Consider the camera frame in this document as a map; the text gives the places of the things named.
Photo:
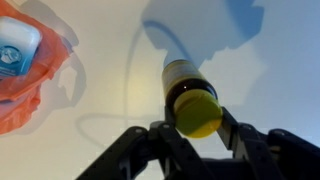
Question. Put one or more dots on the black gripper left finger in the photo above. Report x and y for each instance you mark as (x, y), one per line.
(160, 156)

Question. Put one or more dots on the red plastic bag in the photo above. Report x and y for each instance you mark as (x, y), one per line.
(36, 76)

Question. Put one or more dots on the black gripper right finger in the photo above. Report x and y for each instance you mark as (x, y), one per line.
(266, 153)

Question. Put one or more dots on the brown bottle with yellow cap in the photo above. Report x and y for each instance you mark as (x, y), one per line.
(191, 100)

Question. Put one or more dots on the white blue bottle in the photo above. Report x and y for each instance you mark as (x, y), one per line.
(16, 46)

